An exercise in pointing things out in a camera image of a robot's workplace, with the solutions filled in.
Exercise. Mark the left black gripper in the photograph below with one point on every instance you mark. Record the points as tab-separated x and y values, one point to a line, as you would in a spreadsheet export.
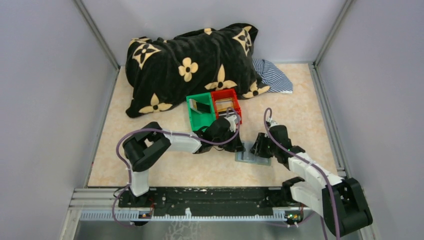
237	145

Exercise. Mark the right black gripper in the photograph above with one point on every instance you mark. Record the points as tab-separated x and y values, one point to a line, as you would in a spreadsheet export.
257	148

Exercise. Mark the sage green card holder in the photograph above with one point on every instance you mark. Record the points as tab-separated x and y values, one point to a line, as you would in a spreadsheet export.
249	158

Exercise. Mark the green plastic bin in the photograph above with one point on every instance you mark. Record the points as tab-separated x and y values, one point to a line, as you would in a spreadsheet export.
200	120

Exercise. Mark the red plastic bin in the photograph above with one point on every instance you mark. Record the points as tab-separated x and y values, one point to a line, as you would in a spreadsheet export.
224	94

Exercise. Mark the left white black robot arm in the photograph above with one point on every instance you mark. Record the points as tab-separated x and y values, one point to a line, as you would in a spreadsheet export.
144	147

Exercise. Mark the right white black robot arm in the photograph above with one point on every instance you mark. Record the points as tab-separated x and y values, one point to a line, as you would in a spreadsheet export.
339	201

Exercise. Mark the cards in red bin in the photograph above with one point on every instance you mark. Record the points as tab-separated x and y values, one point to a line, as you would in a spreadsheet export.
222	105

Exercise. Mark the card in green bin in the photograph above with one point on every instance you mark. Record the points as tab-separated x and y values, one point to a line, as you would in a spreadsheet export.
193	105

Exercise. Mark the blue striped cloth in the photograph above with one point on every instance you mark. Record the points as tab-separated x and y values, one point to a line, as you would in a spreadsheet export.
273	77

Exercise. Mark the black floral blanket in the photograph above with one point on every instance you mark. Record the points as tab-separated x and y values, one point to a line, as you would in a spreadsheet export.
164	72

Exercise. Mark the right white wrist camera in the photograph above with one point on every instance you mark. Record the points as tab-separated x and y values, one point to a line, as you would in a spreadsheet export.
270	124

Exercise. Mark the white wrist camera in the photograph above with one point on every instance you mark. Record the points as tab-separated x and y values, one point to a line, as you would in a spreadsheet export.
270	124
233	122

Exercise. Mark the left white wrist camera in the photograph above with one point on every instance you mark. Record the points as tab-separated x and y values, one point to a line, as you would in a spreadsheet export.
233	122

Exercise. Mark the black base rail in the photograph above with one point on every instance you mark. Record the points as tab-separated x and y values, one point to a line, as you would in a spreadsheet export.
215	202

